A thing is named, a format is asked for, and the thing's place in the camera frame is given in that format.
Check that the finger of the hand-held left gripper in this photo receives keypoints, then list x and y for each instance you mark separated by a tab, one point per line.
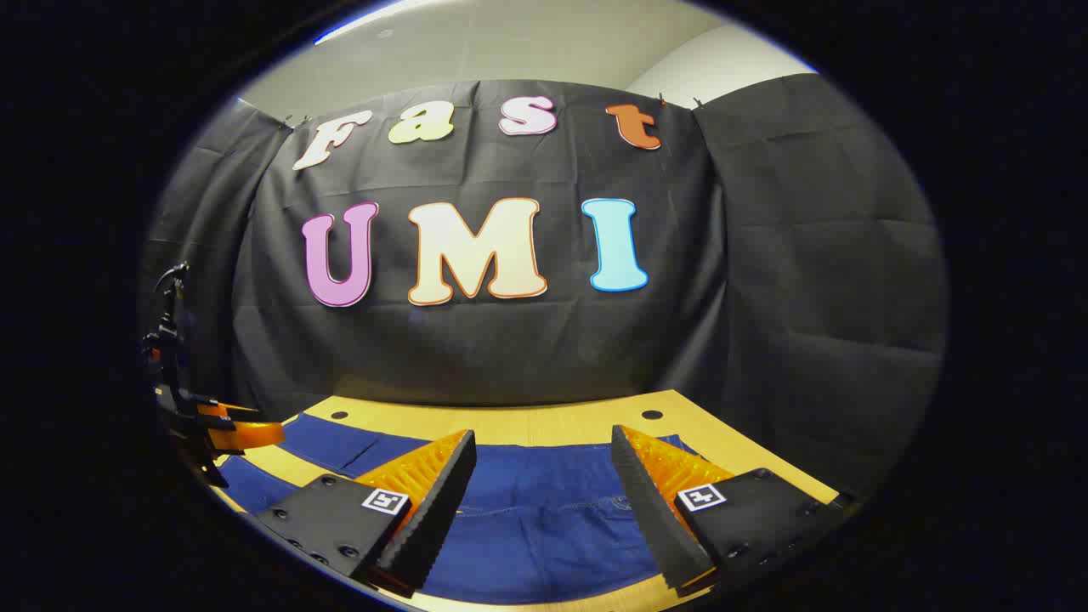
251	435
229	410

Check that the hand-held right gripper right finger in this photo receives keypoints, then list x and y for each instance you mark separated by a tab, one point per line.
650	510

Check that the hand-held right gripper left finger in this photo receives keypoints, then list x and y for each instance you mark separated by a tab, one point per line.
438	501

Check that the blue denim jeans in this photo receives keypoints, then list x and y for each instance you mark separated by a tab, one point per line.
544	510

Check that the black backdrop cloth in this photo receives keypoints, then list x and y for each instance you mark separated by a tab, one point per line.
527	340

